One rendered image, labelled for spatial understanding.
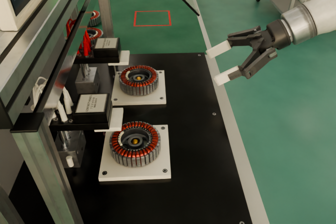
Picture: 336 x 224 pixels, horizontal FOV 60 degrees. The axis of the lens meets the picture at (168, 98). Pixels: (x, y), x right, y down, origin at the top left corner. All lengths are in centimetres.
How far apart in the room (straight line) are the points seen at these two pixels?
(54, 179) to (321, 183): 150
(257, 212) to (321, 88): 183
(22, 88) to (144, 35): 87
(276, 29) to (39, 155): 62
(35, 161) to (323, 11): 68
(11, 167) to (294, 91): 196
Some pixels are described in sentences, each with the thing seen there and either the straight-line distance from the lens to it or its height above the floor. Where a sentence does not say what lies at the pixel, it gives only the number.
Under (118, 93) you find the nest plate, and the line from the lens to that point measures 83.
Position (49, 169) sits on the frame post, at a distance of 41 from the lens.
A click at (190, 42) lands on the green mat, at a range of 114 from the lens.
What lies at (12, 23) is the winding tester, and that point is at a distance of 43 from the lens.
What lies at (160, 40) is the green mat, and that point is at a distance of 114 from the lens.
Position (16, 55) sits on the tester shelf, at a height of 112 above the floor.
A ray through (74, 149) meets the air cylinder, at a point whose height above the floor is 82.
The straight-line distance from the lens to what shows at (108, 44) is 78.
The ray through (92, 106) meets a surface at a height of 92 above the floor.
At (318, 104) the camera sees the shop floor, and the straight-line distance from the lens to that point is 223.
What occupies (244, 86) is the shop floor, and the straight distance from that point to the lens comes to 222.
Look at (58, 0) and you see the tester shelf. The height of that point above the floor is 111.
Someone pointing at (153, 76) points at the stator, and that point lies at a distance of 82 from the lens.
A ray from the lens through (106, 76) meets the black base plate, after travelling 92.
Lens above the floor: 129
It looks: 39 degrees down
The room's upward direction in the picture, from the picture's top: straight up
